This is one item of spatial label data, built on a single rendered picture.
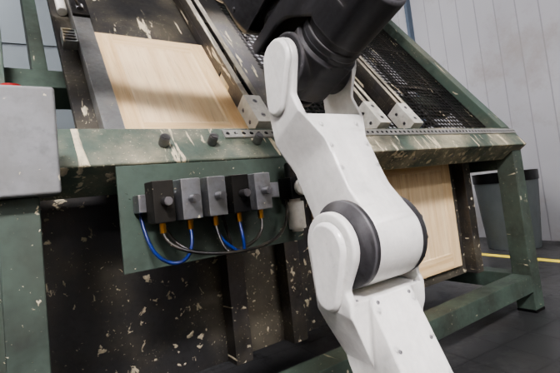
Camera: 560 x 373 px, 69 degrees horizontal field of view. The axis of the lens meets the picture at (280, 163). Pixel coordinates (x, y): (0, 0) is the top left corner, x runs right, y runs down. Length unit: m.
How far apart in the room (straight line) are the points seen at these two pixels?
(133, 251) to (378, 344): 0.56
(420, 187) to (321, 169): 1.33
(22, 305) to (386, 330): 0.57
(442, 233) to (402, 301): 1.42
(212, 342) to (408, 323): 0.80
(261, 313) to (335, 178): 0.85
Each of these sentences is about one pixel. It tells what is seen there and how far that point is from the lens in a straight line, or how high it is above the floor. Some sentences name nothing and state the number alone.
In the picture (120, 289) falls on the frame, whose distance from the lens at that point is 1.26.
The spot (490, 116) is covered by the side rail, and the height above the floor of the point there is 0.97.
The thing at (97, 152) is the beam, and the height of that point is 0.84.
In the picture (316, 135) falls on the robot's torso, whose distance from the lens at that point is 0.71.
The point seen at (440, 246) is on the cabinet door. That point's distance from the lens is 2.11.
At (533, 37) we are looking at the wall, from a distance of 4.49.
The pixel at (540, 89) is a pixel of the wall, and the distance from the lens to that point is 4.40.
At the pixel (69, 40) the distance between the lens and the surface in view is 1.38.
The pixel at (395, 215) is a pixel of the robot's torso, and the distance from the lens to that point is 0.68.
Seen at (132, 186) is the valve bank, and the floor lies 0.76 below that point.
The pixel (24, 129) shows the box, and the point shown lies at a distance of 0.76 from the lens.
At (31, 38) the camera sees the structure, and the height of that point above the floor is 1.26.
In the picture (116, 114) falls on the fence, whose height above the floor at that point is 0.95.
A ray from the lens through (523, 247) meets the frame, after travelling 2.33.
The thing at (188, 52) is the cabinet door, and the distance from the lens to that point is 1.50.
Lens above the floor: 0.71
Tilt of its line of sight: 4 degrees up
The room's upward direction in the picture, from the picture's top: 6 degrees counter-clockwise
